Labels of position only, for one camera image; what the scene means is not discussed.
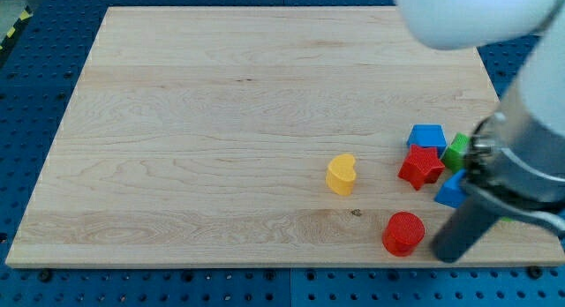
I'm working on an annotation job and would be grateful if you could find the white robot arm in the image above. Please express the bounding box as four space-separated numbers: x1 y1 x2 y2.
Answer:
395 0 564 263

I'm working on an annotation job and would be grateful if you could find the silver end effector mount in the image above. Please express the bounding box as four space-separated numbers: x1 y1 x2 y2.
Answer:
462 82 564 237

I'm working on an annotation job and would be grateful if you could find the yellow heart block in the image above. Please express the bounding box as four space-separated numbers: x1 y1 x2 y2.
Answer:
326 153 357 196

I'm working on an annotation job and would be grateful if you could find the red star block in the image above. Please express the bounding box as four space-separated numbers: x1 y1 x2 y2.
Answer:
397 144 445 191

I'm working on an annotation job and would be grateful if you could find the blue triangle block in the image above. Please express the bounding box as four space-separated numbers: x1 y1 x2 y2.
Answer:
434 169 468 208

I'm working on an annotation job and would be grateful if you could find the red cylinder block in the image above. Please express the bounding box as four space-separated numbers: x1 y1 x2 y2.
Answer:
381 212 426 257

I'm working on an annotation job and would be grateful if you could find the blue pentagon block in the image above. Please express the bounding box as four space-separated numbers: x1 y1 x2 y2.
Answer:
406 124 447 158

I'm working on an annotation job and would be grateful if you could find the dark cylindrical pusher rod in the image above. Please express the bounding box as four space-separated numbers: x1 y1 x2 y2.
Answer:
431 197 501 263

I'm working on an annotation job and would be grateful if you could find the wooden board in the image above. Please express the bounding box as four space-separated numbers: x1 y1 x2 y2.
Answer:
4 5 565 270

